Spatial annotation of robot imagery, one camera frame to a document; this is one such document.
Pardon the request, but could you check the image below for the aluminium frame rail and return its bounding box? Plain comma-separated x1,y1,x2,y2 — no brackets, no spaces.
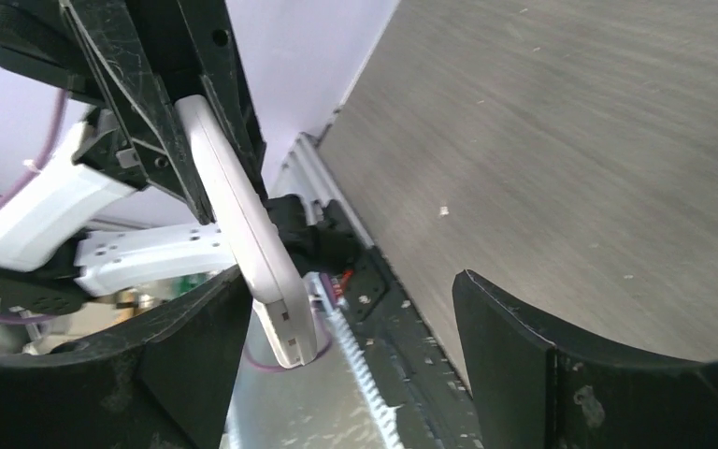
225,133,407,449

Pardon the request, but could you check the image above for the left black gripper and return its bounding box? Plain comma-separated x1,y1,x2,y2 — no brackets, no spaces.
0,1,214,224

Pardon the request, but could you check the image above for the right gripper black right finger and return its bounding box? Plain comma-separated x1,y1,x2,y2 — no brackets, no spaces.
452,270,718,448

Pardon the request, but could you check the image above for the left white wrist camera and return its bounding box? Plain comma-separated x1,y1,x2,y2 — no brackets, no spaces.
0,122,136,272

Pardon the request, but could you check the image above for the white remote control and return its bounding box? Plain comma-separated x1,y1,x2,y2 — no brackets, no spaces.
175,95,319,369

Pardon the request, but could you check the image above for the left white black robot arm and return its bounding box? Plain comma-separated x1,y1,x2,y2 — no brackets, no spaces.
0,1,362,319

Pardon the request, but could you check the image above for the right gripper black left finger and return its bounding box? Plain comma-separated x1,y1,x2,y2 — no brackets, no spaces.
0,268,252,449

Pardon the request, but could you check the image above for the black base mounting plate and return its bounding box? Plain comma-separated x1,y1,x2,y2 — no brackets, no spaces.
331,245,483,448

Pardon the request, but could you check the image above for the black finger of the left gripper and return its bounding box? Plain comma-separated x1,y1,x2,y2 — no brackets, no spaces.
179,0,267,200

